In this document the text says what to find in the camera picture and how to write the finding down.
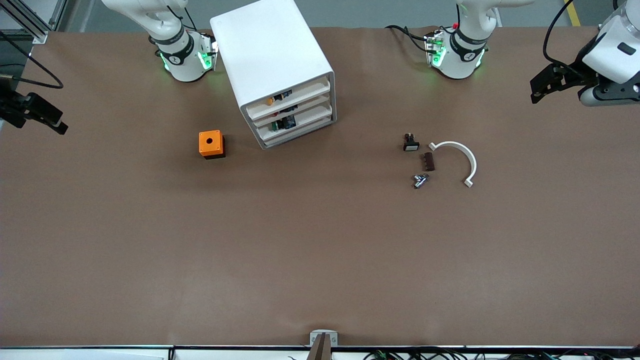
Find orange box with black base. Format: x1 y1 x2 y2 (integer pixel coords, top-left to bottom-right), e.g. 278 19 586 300
198 130 226 160

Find white drawer with electronic parts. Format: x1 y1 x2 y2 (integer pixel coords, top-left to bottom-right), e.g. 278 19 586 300
252 97 334 137

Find white curved plastic bracket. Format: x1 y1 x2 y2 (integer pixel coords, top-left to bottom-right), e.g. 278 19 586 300
428 141 478 189

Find aluminium frame profile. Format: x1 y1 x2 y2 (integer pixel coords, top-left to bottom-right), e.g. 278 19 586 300
0 0 68 45

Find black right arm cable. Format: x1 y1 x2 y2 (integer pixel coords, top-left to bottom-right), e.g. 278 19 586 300
0 30 64 90

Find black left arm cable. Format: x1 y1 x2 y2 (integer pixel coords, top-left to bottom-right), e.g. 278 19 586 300
543 0 583 66

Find black left base cable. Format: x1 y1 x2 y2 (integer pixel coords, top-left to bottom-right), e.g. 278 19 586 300
385 24 432 53

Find brown table mat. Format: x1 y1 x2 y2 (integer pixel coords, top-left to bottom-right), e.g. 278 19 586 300
0 25 640 348

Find brown pole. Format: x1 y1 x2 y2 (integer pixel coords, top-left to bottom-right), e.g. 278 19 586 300
307 333 333 360

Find white drawer cabinet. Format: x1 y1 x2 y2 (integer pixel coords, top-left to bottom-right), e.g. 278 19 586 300
210 0 337 150

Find black cable bundle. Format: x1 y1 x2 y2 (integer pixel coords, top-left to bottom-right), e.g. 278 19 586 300
362 347 640 360

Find grey mount bracket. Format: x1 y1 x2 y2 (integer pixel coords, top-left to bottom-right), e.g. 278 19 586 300
309 329 339 347

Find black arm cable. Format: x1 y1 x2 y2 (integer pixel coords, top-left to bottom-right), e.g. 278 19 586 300
0 30 64 90
543 0 583 66

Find black right base cable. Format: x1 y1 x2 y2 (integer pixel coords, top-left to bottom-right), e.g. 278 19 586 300
167 0 198 33

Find black base cable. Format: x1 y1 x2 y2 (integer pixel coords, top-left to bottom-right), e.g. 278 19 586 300
385 24 432 53
167 0 198 33

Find white drawer with button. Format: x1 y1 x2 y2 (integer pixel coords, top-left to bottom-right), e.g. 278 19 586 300
246 75 332 121

